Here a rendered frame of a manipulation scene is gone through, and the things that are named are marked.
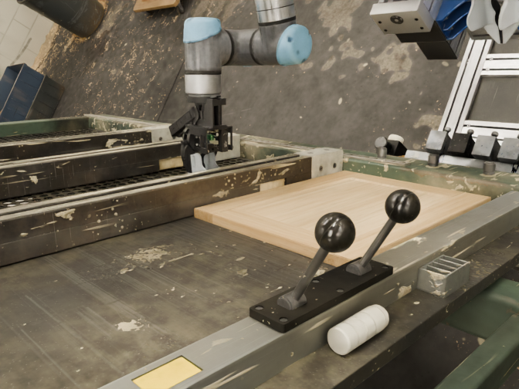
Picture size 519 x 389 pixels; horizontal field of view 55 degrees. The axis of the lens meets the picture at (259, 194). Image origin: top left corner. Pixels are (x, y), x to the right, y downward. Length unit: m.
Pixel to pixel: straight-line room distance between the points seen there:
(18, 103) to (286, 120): 2.91
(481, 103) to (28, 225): 1.67
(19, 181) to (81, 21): 4.14
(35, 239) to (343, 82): 2.12
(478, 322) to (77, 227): 0.64
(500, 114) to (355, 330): 1.57
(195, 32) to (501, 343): 0.75
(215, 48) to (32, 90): 4.15
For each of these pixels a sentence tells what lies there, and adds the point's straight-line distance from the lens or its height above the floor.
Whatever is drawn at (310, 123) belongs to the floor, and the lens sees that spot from 2.71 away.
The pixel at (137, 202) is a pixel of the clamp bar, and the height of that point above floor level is 1.42.
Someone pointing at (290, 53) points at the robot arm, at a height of 1.30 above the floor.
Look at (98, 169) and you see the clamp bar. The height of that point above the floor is 1.30.
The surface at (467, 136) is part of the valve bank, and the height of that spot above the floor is 0.76.
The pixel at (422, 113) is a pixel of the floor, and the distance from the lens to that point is 2.41.
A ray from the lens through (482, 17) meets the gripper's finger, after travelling 0.72.
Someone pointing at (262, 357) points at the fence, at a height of 1.54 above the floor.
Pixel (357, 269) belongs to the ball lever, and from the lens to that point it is 0.61.
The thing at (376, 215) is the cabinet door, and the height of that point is 1.12.
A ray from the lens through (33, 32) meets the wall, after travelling 6.26.
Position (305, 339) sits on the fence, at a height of 1.48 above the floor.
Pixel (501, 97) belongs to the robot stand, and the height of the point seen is 0.21.
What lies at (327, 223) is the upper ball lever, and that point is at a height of 1.56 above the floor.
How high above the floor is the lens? 1.92
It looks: 45 degrees down
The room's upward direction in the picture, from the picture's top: 59 degrees counter-clockwise
